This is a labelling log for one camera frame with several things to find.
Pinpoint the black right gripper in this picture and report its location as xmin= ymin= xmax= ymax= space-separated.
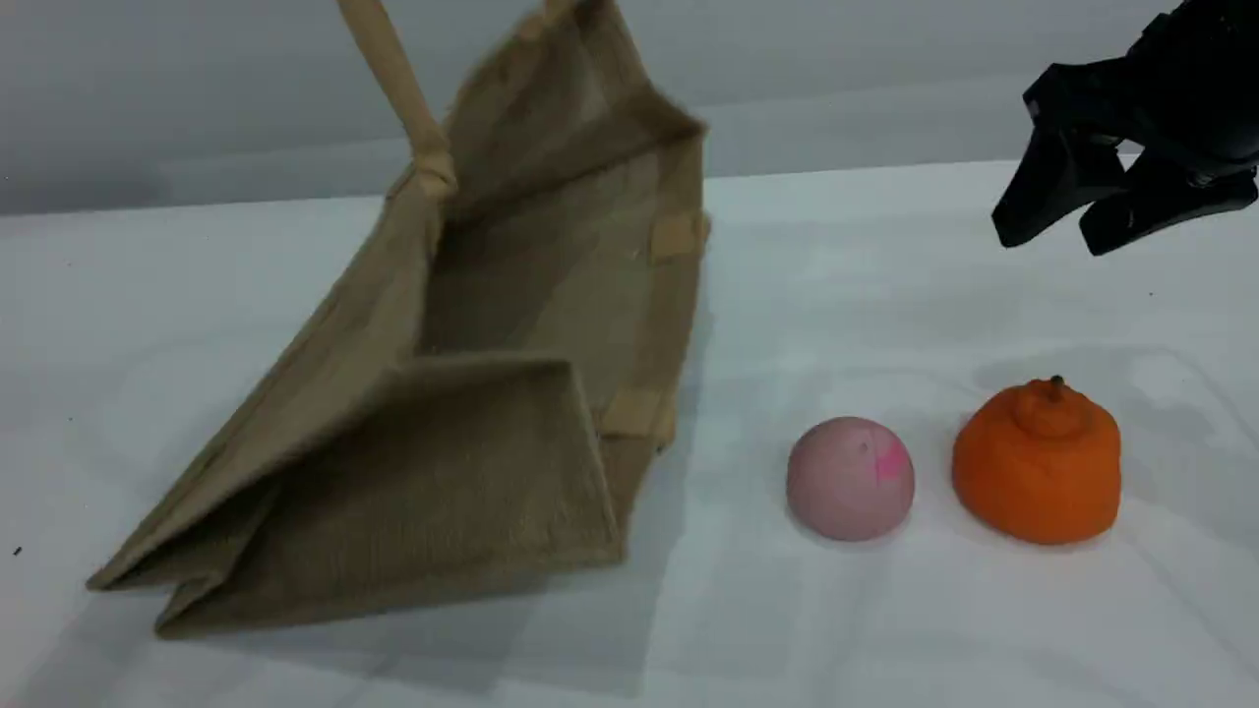
xmin=991 ymin=0 xmax=1259 ymax=258

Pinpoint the orange toy fruit with stem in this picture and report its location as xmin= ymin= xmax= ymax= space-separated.
xmin=951 ymin=375 xmax=1123 ymax=547

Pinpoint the brown jute tote bag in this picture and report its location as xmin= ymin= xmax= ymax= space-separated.
xmin=87 ymin=0 xmax=711 ymax=640

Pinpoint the pink peach toy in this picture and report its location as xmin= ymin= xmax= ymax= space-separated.
xmin=787 ymin=416 xmax=916 ymax=543

